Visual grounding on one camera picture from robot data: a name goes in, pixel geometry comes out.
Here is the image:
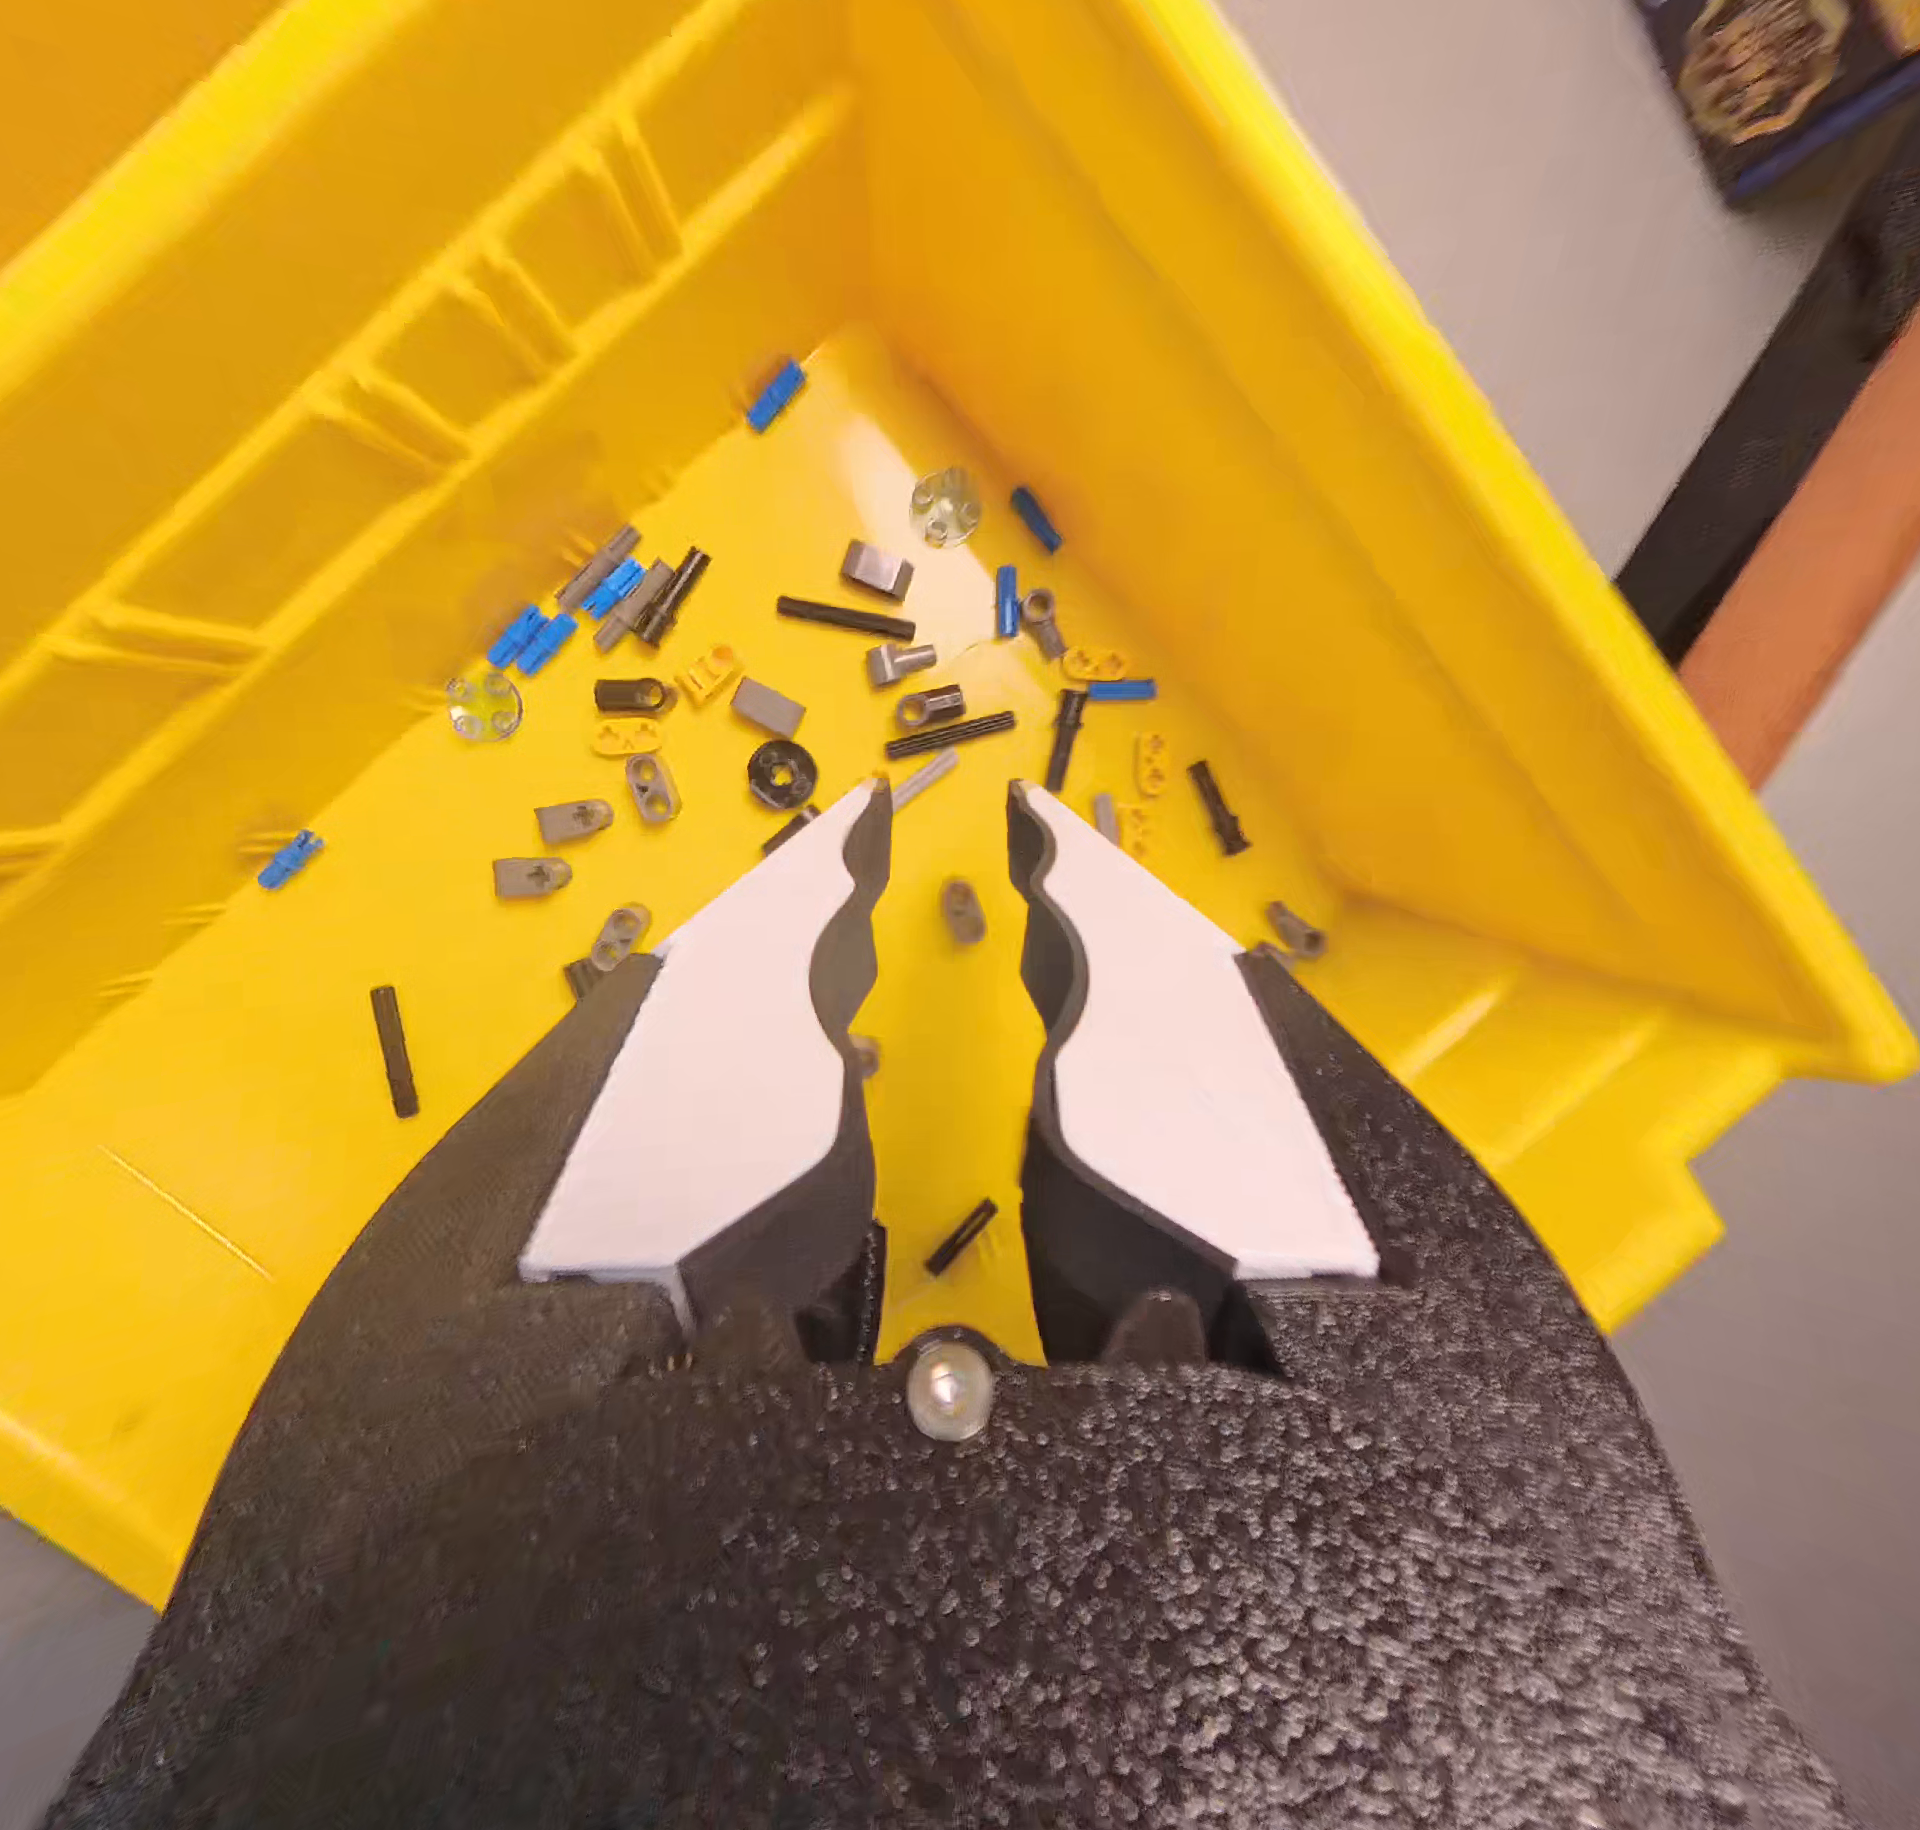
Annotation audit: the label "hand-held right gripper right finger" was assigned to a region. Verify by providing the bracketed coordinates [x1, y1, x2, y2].
[1005, 777, 1382, 1284]

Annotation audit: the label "assorted small toy brick parts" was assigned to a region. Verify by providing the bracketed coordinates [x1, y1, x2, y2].
[255, 351, 1328, 1277]

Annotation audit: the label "blue toy set box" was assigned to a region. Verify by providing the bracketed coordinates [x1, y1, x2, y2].
[1596, 0, 1920, 203]

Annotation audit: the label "grey desk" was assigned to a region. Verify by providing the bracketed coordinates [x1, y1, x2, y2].
[0, 0, 1920, 1830]

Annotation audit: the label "yellow plastic parts bin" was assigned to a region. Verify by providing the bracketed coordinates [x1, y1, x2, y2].
[0, 0, 1920, 1613]

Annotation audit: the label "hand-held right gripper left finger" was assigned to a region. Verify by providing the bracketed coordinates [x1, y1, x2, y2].
[517, 777, 898, 1280]

